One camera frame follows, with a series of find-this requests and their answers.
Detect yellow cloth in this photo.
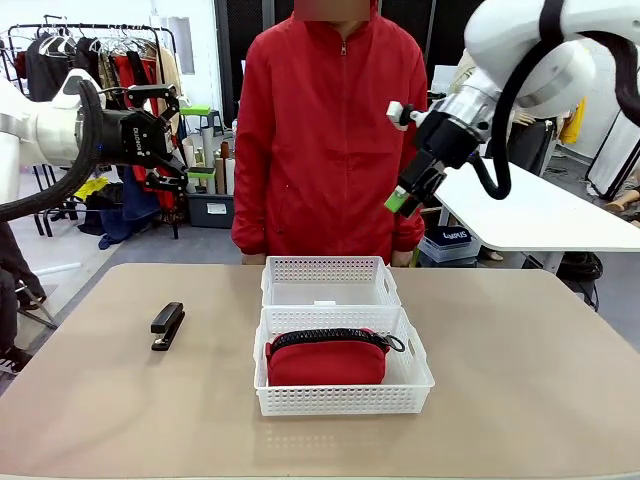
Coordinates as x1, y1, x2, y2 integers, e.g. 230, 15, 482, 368
74, 175, 111, 201

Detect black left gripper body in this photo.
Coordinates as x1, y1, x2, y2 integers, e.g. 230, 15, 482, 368
99, 107, 174, 166

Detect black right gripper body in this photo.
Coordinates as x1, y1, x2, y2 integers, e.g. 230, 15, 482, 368
398, 110, 489, 204

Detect navy cloth white lettering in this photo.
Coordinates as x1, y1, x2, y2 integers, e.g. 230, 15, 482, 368
441, 228, 474, 247

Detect black stapler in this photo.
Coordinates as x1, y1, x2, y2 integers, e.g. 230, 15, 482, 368
150, 301, 187, 353

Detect white chair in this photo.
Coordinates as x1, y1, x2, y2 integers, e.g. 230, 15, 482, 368
430, 64, 459, 99

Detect black metal clothes rack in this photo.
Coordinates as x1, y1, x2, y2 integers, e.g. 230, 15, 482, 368
0, 22, 181, 239

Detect white perforated plastic basket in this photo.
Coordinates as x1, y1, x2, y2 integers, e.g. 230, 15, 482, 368
260, 255, 403, 309
252, 305, 436, 417

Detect seated person dark trousers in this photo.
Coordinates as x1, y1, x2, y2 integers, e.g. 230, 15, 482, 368
0, 219, 49, 351

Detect red pouch black zipper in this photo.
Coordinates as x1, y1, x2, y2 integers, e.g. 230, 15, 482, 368
263, 327, 407, 387

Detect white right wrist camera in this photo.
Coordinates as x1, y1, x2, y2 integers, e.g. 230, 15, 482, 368
386, 101, 416, 132

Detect black hanging coat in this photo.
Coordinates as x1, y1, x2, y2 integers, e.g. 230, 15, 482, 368
24, 37, 76, 101

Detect leopard print hanging garment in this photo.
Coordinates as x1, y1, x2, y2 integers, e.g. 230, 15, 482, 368
97, 49, 116, 91

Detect mannequin foot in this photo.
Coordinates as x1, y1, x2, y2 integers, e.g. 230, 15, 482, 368
602, 192, 640, 214

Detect white table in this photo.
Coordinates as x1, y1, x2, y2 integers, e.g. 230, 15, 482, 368
427, 154, 640, 276

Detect yellow hanging garment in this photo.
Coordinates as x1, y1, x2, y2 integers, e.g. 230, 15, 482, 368
559, 97, 589, 146

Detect beige hanging garment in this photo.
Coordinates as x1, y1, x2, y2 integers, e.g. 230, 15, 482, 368
157, 47, 185, 106

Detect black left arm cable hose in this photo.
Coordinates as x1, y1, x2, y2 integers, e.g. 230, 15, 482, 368
0, 78, 109, 224

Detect blue garment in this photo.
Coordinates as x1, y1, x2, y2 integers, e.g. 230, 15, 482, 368
97, 164, 164, 251

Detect leaning white panel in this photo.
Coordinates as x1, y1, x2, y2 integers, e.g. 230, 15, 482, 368
584, 107, 640, 201

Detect clear plastic storage box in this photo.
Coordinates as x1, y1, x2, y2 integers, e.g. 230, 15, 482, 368
417, 227, 484, 265

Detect black bag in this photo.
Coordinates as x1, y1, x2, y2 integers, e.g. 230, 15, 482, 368
554, 252, 604, 311

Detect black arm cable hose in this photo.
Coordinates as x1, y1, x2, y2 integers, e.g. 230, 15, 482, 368
0, 78, 109, 224
469, 0, 640, 201

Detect red hanging garment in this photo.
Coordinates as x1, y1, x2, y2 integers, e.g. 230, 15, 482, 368
112, 53, 161, 121

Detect person's torso red jacket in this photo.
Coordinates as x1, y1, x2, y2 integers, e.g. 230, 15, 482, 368
230, 0, 429, 266

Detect black white sneaker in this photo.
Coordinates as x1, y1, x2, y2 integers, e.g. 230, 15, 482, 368
0, 344, 34, 374

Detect grey storage box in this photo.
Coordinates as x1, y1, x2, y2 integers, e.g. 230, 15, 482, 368
187, 192, 236, 230

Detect green top stool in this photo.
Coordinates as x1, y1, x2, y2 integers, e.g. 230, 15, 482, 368
179, 103, 224, 139

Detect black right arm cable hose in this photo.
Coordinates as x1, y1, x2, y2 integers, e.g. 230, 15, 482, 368
469, 0, 640, 201

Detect beige trench coat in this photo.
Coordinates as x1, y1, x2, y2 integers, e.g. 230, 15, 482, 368
449, 49, 481, 99

